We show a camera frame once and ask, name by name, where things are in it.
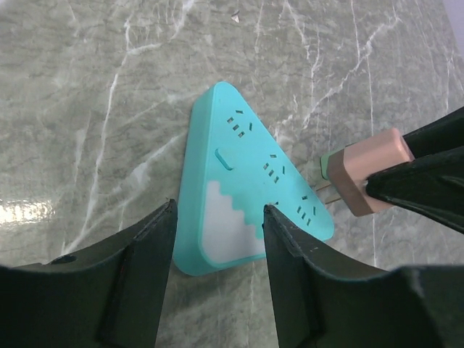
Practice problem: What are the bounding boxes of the green plug adapter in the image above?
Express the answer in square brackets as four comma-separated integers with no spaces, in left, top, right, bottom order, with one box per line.
[320,152,334,181]

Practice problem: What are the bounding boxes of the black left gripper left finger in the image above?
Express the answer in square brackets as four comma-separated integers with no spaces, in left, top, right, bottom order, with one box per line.
[1,200,178,347]

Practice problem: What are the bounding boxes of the pink plug adapter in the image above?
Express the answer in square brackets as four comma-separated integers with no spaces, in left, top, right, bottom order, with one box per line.
[315,128,415,217]

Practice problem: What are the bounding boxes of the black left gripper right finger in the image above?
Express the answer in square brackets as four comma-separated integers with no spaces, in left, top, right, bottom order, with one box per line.
[263,205,463,347]

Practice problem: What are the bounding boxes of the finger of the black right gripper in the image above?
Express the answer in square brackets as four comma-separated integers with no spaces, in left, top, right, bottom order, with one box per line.
[403,107,464,158]
[365,146,463,233]

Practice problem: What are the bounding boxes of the teal triangular power strip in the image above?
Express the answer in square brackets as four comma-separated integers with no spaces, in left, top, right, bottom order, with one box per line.
[173,82,334,276]

